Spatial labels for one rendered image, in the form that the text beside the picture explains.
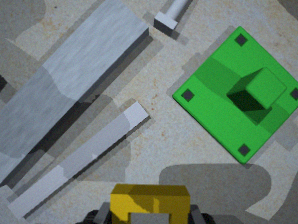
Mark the green square plate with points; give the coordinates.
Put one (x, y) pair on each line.
(236, 98)

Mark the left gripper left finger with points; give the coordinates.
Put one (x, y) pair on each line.
(101, 216)

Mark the yellow square nut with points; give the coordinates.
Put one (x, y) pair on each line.
(139, 198)

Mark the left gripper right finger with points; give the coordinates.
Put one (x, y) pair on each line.
(196, 217)

